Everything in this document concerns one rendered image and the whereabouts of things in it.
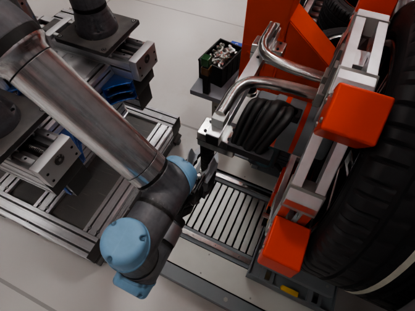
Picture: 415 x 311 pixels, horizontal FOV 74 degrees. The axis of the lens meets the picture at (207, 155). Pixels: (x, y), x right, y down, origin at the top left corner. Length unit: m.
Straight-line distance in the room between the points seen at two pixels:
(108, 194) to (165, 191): 0.92
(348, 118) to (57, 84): 0.40
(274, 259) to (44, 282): 1.26
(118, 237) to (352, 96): 0.39
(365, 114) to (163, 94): 1.74
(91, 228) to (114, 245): 0.91
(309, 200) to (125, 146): 0.33
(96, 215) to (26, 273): 0.48
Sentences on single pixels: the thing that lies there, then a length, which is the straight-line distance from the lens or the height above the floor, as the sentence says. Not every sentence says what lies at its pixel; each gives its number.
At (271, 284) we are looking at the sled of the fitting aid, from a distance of 1.30.
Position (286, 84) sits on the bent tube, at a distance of 0.64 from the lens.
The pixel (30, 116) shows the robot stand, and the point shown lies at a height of 0.82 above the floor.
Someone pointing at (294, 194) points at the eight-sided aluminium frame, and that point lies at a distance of 0.53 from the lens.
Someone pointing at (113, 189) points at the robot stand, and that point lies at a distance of 1.41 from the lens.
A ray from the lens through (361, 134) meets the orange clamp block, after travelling 0.43.
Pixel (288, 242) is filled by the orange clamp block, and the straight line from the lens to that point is 0.59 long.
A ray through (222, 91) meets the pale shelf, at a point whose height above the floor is 0.45.
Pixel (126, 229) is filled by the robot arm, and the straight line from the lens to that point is 0.46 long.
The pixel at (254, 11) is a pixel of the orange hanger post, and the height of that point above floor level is 0.87.
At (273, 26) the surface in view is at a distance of 0.80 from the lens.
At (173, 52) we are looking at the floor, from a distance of 2.40.
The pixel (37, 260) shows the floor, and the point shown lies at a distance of 1.68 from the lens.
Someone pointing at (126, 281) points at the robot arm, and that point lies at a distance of 0.56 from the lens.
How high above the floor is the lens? 1.43
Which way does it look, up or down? 57 degrees down
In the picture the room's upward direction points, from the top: straight up
